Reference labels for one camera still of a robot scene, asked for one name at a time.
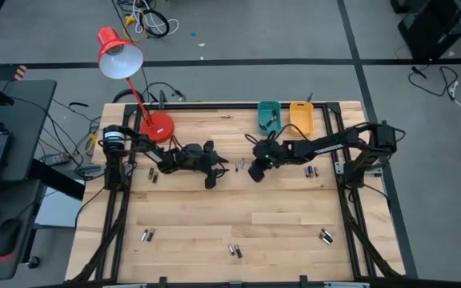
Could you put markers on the yellow plastic bin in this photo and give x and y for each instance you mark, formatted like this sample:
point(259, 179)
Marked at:
point(301, 120)

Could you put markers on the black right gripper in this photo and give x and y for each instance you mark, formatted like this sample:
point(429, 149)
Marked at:
point(270, 154)

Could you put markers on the black aluminium rig frame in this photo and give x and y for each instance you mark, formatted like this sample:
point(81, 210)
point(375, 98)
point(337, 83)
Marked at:
point(230, 106)

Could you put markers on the black computer mouse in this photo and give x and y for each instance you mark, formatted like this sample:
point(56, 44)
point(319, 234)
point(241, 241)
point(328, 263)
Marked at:
point(7, 238)

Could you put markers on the orange black striped marker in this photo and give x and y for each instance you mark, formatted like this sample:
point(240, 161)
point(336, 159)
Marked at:
point(20, 73)

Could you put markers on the red desk lamp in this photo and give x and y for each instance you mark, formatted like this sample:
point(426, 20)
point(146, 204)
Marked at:
point(156, 127)

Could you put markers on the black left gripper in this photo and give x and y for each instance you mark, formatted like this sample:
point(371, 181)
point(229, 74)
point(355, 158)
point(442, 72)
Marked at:
point(192, 158)

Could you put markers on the black caster wheel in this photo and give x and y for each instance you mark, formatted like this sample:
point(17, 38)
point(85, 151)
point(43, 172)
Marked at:
point(33, 262)

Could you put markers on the black computer desk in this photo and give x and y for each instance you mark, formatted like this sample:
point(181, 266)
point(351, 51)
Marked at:
point(30, 120)

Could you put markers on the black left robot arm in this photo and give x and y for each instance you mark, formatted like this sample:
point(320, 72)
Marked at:
point(150, 150)

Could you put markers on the black power brick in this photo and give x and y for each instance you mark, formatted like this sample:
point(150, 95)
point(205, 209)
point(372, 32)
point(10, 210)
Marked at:
point(54, 160)

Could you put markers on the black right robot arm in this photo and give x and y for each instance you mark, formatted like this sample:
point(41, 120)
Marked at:
point(326, 146)

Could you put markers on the teal plastic bin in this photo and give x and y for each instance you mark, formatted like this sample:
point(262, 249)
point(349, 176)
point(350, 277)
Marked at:
point(269, 133)

